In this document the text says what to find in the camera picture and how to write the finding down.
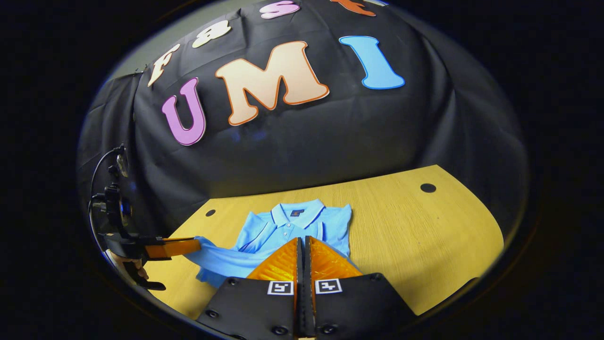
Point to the light blue T-shirt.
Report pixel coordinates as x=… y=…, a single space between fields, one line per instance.
x=222 y=259

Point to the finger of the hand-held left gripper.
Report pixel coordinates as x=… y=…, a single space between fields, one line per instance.
x=172 y=248

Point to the black backdrop cloth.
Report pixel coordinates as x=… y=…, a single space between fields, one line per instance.
x=330 y=137

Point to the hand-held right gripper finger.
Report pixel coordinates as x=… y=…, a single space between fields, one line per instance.
x=307 y=259
x=299 y=259

